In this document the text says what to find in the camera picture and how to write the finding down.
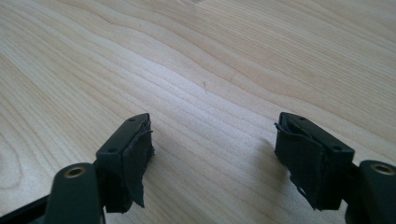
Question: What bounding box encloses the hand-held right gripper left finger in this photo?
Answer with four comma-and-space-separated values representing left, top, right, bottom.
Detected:
94, 112, 156, 215

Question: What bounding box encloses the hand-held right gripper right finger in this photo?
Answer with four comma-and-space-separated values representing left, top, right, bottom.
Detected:
274, 111, 356, 212

